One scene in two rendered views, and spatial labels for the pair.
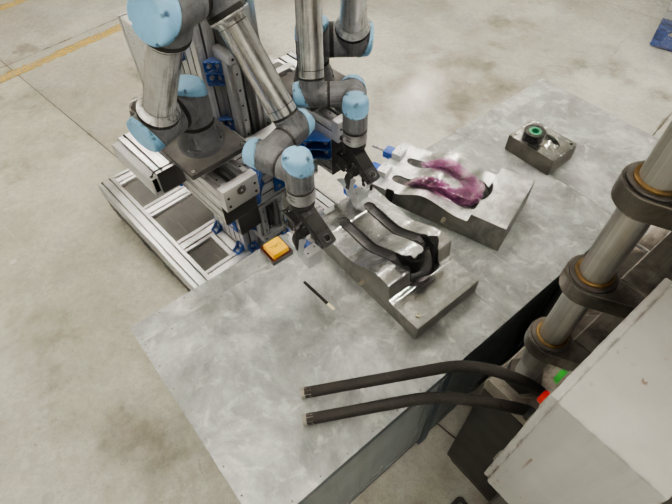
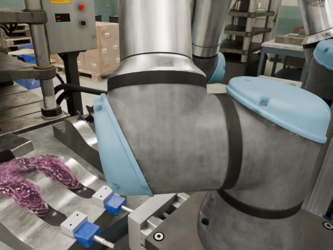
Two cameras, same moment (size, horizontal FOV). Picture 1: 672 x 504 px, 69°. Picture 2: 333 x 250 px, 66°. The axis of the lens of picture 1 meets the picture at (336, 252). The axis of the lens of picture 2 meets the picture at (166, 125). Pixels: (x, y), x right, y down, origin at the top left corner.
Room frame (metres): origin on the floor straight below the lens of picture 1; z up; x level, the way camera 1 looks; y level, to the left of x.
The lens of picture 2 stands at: (1.88, -0.11, 1.35)
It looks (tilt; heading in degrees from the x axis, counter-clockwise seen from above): 26 degrees down; 171
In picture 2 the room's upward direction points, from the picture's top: 2 degrees clockwise
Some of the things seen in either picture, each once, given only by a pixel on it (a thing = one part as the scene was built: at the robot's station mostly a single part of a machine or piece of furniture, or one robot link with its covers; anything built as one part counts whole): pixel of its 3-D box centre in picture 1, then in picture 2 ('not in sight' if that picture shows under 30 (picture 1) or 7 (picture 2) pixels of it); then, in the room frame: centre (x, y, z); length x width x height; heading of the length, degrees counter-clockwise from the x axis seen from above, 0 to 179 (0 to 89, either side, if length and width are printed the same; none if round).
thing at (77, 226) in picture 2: (387, 151); (90, 235); (1.43, -0.20, 0.86); 0.13 x 0.05 x 0.05; 55
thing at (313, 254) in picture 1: (301, 246); not in sight; (0.93, 0.10, 0.93); 0.13 x 0.05 x 0.05; 39
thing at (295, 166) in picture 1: (297, 170); not in sight; (0.91, 0.09, 1.25); 0.09 x 0.08 x 0.11; 58
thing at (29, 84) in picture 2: not in sight; (27, 77); (-2.60, -1.74, 0.11); 0.61 x 0.43 x 0.22; 52
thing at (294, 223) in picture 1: (301, 212); not in sight; (0.92, 0.09, 1.09); 0.09 x 0.08 x 0.12; 38
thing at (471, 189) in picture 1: (448, 178); (27, 174); (1.24, -0.39, 0.90); 0.26 x 0.18 x 0.08; 55
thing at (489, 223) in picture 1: (448, 186); (27, 187); (1.24, -0.40, 0.86); 0.50 x 0.26 x 0.11; 55
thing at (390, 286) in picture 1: (390, 250); (112, 133); (0.95, -0.17, 0.87); 0.50 x 0.26 x 0.14; 38
